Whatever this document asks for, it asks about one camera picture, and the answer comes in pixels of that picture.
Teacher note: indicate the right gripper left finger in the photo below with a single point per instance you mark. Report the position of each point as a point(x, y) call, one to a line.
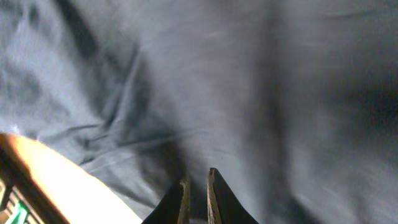
point(174, 208)

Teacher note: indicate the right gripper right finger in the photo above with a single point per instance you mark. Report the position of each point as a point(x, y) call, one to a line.
point(223, 206)

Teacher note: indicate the dark navy shorts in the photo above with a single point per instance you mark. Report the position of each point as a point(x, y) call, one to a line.
point(294, 102)

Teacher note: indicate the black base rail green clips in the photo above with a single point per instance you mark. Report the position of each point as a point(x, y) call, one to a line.
point(15, 209)

